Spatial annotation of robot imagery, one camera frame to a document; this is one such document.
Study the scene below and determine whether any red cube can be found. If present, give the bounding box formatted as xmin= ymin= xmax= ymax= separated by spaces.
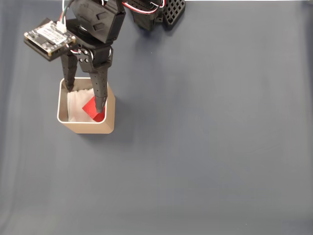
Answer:
xmin=82 ymin=96 xmax=106 ymax=122

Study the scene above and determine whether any tan rounded square box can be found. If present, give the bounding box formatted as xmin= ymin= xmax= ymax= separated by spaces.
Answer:
xmin=56 ymin=77 xmax=116 ymax=135

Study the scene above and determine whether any white paper sheet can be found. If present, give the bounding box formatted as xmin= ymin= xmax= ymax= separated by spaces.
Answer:
xmin=67 ymin=88 xmax=106 ymax=122

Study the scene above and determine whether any camera circuit board module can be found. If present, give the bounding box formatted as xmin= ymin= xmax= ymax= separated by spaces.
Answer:
xmin=23 ymin=17 xmax=77 ymax=62

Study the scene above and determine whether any long red white servo cable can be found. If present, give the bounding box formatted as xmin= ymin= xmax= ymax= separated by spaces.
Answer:
xmin=121 ymin=0 xmax=167 ymax=15

